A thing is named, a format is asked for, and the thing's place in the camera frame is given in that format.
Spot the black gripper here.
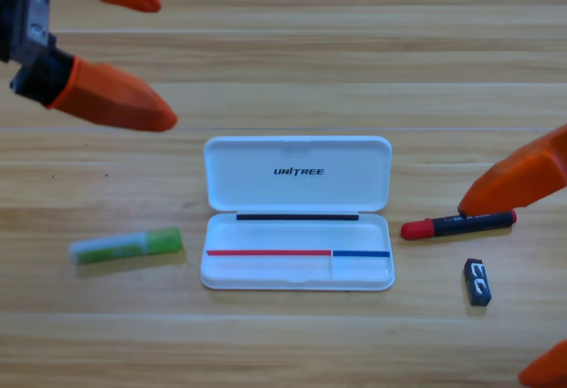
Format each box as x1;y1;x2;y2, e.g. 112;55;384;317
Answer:
0;0;179;134

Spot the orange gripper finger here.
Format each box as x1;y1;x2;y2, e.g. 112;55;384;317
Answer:
517;338;567;388
456;123;567;221

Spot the black marker with red cap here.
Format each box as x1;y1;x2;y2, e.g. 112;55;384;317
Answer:
400;208;518;242

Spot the black eraser with white print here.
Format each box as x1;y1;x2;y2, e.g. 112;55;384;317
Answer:
462;257;493;307

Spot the white Unitree pencil case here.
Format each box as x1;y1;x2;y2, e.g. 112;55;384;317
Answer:
199;135;396;292

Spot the green and white highlighter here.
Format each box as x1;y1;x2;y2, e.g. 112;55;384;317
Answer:
68;226;184;267

